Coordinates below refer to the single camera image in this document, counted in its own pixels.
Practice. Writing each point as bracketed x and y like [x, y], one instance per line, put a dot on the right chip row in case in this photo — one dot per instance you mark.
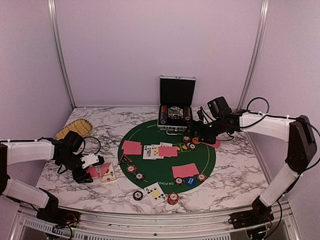
[187, 114]

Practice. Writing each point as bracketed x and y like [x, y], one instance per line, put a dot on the red playing card deck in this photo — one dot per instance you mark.
[93, 172]

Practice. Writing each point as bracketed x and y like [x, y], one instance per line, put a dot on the face-down red community card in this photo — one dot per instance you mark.
[168, 151]

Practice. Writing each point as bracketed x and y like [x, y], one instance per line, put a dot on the black red 100 chip stack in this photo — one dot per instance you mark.
[138, 195]

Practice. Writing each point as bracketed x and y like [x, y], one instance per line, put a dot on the triangular black red dealer button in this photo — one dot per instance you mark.
[124, 159]

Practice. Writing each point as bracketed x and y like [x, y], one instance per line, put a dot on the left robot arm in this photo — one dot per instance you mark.
[45, 204]

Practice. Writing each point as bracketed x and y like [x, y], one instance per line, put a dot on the right aluminium frame post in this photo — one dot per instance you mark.
[257, 46]

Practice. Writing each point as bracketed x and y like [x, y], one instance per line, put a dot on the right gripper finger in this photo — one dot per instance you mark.
[193, 129]
[207, 137]

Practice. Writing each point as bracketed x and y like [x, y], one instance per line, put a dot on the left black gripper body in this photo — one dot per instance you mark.
[69, 163]

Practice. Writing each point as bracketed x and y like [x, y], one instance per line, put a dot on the orange big blind button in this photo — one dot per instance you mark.
[196, 141]

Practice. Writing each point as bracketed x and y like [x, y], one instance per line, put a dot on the king of clubs card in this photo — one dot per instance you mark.
[147, 152]

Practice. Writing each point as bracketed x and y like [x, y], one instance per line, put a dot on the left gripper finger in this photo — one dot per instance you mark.
[101, 160]
[85, 178]

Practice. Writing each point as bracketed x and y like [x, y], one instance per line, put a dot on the front aluminium rail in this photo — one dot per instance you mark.
[210, 225]

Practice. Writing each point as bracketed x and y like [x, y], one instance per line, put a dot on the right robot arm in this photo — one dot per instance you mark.
[289, 138]

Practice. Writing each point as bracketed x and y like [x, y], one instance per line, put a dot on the black 100 chips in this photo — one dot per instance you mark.
[139, 176]
[179, 181]
[191, 146]

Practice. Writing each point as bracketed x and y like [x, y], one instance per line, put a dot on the chip row in case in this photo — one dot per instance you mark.
[163, 115]
[187, 114]

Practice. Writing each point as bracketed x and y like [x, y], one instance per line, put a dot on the four of clubs card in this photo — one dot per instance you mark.
[155, 193]

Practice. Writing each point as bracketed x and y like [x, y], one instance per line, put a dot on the left aluminium frame post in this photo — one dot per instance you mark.
[59, 51]

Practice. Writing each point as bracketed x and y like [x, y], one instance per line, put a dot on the face-up red suit card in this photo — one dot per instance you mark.
[155, 151]

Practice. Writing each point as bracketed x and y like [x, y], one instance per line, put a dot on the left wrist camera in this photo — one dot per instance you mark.
[88, 160]

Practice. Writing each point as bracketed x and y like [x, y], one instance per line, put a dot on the blue small blind button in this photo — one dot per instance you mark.
[190, 181]

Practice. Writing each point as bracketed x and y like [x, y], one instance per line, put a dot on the woven bamboo basket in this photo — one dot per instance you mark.
[81, 126]

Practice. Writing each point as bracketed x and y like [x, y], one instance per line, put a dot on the aluminium frame post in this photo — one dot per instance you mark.
[59, 51]
[257, 46]

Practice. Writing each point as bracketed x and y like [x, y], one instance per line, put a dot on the aluminium poker chip case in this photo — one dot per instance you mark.
[175, 91]

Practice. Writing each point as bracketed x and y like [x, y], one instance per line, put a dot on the round green poker mat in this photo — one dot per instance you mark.
[160, 170]

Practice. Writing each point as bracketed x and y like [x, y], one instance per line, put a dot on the playing card box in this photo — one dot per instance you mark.
[107, 172]

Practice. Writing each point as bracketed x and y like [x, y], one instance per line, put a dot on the left chip row in case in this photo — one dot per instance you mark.
[163, 115]

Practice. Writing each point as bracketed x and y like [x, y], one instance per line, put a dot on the card deck in case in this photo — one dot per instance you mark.
[175, 112]

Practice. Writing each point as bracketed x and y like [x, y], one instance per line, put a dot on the red yellow 5 chip stack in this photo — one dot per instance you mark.
[173, 198]

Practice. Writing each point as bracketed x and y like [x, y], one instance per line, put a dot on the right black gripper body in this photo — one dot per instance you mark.
[217, 126]

